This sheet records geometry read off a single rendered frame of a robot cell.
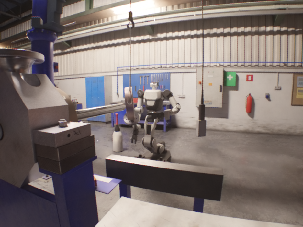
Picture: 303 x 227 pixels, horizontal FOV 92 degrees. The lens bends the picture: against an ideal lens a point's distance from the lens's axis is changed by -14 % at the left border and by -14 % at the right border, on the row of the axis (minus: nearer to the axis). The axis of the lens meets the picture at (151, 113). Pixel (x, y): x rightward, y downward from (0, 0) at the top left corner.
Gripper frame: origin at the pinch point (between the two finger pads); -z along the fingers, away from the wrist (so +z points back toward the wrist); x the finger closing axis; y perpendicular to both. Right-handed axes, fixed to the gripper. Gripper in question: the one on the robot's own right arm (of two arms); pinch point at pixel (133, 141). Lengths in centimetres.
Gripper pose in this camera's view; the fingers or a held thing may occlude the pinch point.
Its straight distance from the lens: 258.1
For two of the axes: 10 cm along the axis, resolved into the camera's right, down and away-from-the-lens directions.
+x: -3.6, -2.9, -8.9
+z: 1.6, -9.6, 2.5
